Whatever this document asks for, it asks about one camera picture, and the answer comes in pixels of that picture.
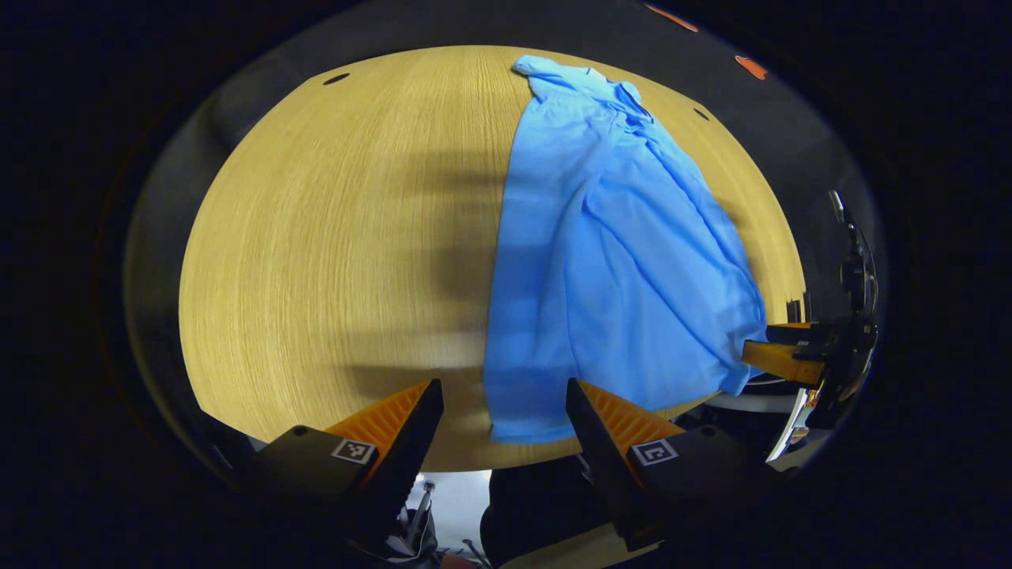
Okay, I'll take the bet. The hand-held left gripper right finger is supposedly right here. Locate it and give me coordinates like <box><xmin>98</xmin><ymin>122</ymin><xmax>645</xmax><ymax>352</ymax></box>
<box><xmin>565</xmin><ymin>378</ymin><xmax>791</xmax><ymax>554</ymax></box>

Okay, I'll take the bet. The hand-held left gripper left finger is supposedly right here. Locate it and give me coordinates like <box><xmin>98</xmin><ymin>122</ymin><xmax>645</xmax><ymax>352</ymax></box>
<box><xmin>229</xmin><ymin>379</ymin><xmax>445</xmax><ymax>554</ymax></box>

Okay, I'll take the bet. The light blue T-shirt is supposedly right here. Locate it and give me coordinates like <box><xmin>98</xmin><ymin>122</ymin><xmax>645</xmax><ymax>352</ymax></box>
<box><xmin>482</xmin><ymin>54</ymin><xmax>770</xmax><ymax>445</ymax></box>

